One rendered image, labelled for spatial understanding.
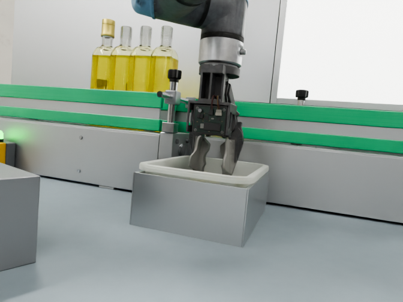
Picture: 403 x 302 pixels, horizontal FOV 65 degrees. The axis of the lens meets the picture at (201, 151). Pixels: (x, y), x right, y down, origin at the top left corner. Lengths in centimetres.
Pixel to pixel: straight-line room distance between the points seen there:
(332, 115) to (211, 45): 30
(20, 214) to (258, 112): 51
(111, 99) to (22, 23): 71
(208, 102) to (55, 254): 30
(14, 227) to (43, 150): 48
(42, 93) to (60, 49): 40
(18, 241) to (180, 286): 16
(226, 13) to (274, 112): 25
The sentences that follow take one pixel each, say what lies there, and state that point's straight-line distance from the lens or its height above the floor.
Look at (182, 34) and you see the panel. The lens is 97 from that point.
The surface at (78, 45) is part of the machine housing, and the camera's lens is 119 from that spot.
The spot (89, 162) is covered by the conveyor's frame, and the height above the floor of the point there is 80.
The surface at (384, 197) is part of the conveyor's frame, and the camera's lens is 71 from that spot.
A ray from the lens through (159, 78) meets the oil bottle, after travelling 81.
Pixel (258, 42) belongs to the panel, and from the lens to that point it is 91.
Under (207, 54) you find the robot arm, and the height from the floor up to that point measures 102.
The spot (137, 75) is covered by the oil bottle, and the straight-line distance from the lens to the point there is 83.
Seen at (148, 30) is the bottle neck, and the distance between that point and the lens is 87.
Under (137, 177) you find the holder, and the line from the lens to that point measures 47.
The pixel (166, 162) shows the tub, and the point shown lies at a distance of 55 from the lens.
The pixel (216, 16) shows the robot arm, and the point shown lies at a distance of 55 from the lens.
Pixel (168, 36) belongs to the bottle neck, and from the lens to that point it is 84.
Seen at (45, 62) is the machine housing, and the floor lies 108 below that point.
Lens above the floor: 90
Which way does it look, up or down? 4 degrees down
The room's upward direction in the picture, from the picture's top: 5 degrees clockwise
